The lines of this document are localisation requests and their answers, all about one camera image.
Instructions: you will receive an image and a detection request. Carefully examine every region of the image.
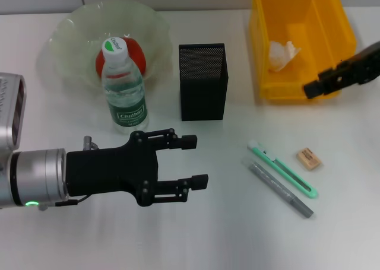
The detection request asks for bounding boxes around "black mesh pen holder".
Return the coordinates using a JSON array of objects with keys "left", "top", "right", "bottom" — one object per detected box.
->
[{"left": 178, "top": 43, "right": 229, "bottom": 122}]

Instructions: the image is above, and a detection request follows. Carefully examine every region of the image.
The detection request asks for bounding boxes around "yellow plastic bin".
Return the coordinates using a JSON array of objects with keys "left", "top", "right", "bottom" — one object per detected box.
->
[{"left": 248, "top": 0, "right": 357, "bottom": 101}]

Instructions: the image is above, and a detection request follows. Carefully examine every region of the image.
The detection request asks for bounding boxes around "white paper ball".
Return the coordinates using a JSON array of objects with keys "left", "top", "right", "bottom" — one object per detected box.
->
[{"left": 268, "top": 40, "right": 302, "bottom": 74}]

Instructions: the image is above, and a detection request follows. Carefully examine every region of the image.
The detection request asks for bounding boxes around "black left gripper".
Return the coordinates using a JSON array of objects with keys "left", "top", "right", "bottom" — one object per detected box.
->
[{"left": 65, "top": 128, "right": 210, "bottom": 207}]

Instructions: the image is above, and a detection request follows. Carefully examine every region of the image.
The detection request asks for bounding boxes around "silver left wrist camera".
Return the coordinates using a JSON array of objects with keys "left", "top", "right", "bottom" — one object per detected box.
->
[{"left": 0, "top": 72, "right": 27, "bottom": 150}]

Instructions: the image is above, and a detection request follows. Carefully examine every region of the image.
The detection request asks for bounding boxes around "pale green glass fruit plate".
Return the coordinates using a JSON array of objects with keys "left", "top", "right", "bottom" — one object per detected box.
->
[{"left": 49, "top": 0, "right": 175, "bottom": 90}]

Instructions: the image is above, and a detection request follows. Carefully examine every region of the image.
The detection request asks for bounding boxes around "left gripper grey cable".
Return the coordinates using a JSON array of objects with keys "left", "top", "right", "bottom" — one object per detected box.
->
[{"left": 38, "top": 135, "right": 100, "bottom": 211}]

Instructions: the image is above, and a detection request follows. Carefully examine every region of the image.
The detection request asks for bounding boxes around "clear green-label water bottle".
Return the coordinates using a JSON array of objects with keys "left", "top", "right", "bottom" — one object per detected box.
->
[{"left": 100, "top": 36, "right": 149, "bottom": 135}]

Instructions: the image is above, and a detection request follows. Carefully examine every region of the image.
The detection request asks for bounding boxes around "red-orange orange fruit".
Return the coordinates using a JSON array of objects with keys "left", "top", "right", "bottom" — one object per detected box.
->
[{"left": 95, "top": 37, "right": 147, "bottom": 81}]

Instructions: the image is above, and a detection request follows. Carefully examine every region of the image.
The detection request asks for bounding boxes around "tan eraser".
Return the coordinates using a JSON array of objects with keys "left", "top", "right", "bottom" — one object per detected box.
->
[{"left": 296, "top": 147, "right": 323, "bottom": 172}]

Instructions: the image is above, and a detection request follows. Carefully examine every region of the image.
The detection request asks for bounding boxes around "grey marker pen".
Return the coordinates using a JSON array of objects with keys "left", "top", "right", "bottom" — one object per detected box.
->
[{"left": 240, "top": 156, "right": 315, "bottom": 219}]

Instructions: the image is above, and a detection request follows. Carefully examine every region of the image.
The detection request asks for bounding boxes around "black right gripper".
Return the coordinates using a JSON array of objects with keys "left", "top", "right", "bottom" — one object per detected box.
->
[{"left": 303, "top": 41, "right": 380, "bottom": 100}]

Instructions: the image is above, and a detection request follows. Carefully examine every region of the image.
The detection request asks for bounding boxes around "mint green utility knife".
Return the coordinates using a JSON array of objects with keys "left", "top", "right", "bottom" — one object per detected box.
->
[{"left": 246, "top": 139, "right": 320, "bottom": 199}]

